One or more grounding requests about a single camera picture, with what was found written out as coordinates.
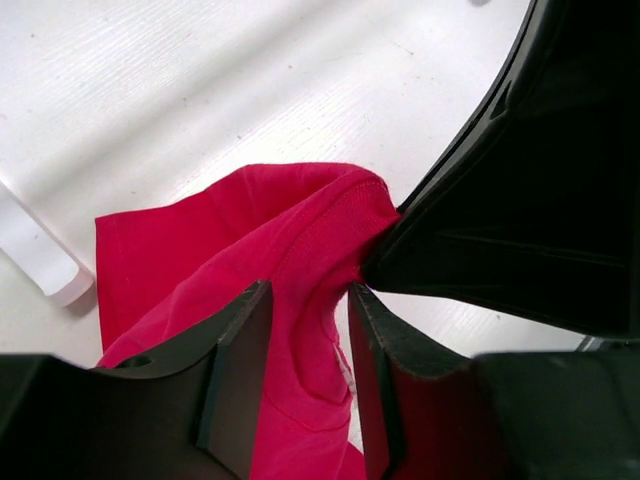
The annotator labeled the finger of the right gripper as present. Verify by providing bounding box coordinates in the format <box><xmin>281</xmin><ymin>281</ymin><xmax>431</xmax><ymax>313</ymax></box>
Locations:
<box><xmin>363</xmin><ymin>1</ymin><xmax>639</xmax><ymax>341</ymax></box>

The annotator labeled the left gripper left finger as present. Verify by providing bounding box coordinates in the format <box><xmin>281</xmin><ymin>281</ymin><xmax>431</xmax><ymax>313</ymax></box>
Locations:
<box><xmin>1</xmin><ymin>281</ymin><xmax>273</xmax><ymax>479</ymax></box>

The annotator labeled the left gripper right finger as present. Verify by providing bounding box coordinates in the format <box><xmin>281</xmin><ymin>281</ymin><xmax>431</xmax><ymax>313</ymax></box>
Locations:
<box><xmin>348</xmin><ymin>284</ymin><xmax>639</xmax><ymax>479</ymax></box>

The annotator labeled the red t-shirt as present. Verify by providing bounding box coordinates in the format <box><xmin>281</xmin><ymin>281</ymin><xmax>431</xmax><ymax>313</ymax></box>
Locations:
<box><xmin>96</xmin><ymin>163</ymin><xmax>398</xmax><ymax>479</ymax></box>

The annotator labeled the white metal clothes rack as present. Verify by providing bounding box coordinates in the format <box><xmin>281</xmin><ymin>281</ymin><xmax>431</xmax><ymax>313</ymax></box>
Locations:
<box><xmin>1</xmin><ymin>184</ymin><xmax>94</xmax><ymax>307</ymax></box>

